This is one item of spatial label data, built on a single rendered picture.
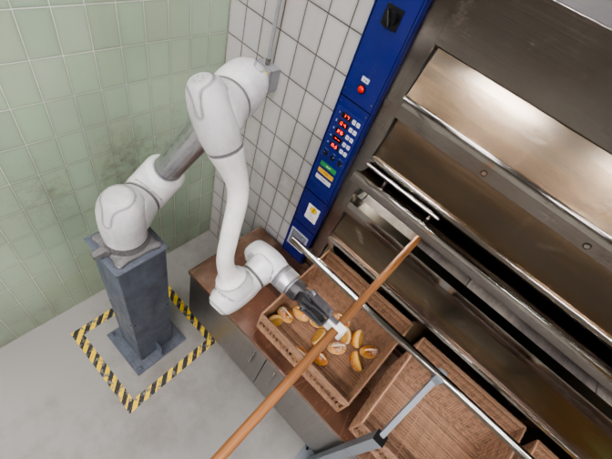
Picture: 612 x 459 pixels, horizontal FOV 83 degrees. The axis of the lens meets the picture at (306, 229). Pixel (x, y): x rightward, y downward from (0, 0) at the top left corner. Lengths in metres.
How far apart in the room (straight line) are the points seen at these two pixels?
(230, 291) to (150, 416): 1.27
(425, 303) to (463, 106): 0.87
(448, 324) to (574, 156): 0.85
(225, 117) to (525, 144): 0.85
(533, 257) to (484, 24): 0.73
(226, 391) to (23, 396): 1.02
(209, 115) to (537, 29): 0.85
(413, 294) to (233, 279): 0.88
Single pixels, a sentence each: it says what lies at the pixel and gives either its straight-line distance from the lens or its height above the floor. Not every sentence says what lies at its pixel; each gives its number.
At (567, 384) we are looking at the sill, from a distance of 1.71.
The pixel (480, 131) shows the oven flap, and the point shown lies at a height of 1.76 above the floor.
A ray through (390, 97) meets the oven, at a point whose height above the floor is 1.68.
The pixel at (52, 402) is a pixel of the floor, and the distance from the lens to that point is 2.38.
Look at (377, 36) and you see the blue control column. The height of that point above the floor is 1.83.
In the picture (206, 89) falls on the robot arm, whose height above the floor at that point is 1.78.
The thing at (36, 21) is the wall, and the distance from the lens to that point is 1.46.
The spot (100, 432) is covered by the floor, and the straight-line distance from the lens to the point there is 2.29.
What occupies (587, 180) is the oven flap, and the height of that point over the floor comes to 1.80.
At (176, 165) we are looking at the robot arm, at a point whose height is 1.36.
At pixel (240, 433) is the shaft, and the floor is 1.21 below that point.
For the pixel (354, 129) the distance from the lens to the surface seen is 1.40.
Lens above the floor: 2.23
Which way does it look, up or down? 49 degrees down
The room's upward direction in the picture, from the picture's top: 24 degrees clockwise
